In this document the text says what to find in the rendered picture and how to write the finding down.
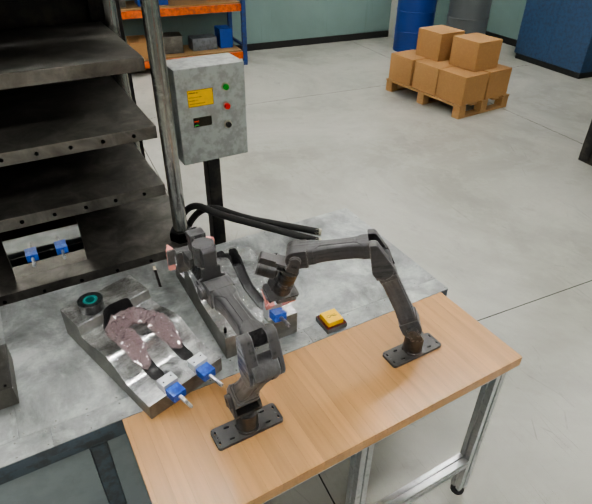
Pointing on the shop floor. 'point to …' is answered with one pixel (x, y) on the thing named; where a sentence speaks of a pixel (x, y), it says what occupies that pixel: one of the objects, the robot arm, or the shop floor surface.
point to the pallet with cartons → (452, 70)
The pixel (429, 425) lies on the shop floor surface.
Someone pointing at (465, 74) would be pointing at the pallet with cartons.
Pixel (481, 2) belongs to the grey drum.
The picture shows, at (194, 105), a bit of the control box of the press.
